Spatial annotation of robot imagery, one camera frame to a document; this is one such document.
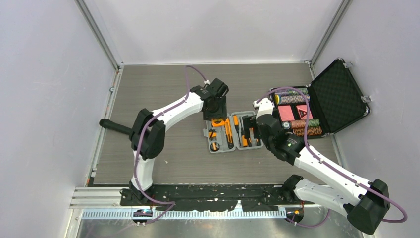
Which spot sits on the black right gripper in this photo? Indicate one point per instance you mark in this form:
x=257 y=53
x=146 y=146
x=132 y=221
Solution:
x=249 y=122

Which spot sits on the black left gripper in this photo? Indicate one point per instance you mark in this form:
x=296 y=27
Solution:
x=221 y=114

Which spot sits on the grey plastic tool case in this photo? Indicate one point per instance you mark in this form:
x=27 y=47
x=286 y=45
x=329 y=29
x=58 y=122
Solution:
x=221 y=135

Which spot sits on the orange tape measure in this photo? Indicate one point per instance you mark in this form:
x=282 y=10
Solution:
x=217 y=122

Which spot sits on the small orange screwdriver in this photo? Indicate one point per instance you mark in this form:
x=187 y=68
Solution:
x=246 y=142

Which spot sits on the orange utility knife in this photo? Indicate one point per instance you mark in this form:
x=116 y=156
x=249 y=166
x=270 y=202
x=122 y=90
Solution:
x=228 y=132

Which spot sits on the orange phillips screwdriver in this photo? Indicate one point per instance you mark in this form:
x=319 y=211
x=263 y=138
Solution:
x=236 y=124

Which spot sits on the orange black pliers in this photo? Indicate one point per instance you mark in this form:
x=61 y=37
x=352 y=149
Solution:
x=257 y=141

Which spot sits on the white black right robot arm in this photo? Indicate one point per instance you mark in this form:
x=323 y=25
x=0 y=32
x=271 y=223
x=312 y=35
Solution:
x=361 y=201

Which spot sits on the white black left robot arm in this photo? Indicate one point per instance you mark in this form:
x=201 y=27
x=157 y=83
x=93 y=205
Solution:
x=148 y=132

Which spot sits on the red playing card deck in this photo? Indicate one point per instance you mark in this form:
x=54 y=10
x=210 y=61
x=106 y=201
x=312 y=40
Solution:
x=286 y=113

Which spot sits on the red card deck with triangle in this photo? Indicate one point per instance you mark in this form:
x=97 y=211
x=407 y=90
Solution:
x=304 y=112

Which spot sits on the black aluminium poker chip case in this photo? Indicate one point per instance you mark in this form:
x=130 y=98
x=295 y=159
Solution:
x=334 y=98

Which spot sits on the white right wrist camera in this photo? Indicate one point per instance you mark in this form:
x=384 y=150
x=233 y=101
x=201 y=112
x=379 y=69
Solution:
x=264 y=107

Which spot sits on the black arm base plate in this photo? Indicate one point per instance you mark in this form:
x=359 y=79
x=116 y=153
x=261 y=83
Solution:
x=214 y=198

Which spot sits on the black orange-tipped tool handle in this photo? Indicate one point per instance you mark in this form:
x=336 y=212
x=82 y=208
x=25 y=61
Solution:
x=110 y=125

